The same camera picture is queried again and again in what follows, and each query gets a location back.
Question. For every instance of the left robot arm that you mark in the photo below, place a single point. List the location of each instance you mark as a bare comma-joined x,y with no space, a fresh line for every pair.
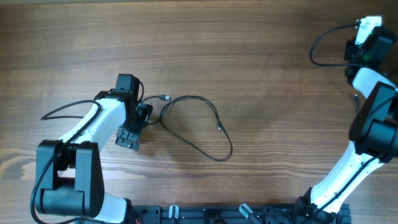
69,177

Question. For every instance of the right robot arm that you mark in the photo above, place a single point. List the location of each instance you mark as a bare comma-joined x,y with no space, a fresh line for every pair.
373,132

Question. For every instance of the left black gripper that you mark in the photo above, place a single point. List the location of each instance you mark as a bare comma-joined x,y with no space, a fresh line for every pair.
127,139

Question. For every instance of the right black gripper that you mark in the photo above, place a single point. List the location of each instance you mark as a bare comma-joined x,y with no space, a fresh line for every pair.
349,50

